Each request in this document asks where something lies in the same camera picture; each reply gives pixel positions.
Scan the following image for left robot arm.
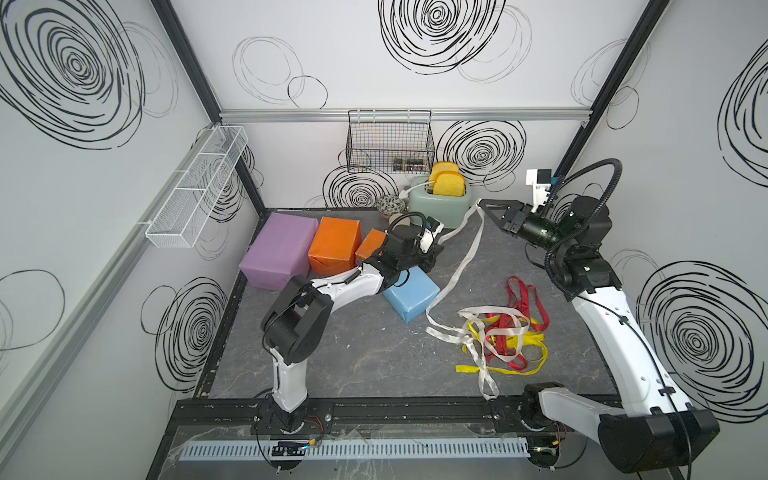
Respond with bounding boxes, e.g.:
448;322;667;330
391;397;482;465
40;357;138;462
261;213;445;433

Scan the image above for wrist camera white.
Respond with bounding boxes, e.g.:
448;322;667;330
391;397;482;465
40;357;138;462
419;217;444;254
525;169;552;213

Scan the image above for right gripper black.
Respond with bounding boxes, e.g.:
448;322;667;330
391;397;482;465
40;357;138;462
478;200;569;261

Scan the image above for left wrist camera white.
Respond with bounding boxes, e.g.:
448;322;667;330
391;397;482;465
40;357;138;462
419;217;444;254

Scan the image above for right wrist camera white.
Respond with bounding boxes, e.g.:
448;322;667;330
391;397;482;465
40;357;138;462
525;169;552;213

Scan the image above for front yellow sponge toast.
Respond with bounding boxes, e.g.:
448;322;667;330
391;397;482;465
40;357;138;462
431;172;466;197

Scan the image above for yellow sponge toast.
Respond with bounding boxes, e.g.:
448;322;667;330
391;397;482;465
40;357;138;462
429;161;460;181
431;172;466;197

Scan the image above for orange box red ribbon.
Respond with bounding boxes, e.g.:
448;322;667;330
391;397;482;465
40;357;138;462
308;217;362;276

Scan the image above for yellow ribbon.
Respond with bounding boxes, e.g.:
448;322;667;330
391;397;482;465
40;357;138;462
485;330;549;376

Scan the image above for mint green toaster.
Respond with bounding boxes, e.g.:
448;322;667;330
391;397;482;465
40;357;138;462
407;175;472;229

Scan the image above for white mesh wall shelf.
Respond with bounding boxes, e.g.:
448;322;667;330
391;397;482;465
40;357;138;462
145;125;247;249

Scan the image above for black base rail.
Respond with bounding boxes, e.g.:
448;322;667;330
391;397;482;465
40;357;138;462
173;395;652;436

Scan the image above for grey slotted cable duct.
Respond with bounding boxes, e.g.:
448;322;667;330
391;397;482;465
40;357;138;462
179;438;530;462

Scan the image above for patterned ceramic bowl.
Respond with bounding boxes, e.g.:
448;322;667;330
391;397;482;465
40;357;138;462
375;195;407;217

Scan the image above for rear yellow sponge toast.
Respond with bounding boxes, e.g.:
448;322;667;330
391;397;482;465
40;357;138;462
429;161;460;181

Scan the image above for purple gift box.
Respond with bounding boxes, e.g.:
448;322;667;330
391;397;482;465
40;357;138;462
239;213;319;291

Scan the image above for small jar with beige lid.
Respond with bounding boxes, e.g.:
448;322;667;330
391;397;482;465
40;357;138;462
389;214;411;227

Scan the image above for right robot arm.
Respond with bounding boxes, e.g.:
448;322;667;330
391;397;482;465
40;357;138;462
478;158;720;473

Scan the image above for spice jars in basket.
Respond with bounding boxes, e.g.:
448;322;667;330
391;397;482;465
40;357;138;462
392;158;425;173

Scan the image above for blue gift box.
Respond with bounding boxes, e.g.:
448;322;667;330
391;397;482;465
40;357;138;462
384;267;440;323

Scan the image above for black wire basket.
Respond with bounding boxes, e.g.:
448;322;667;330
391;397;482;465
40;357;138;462
345;109;436;174

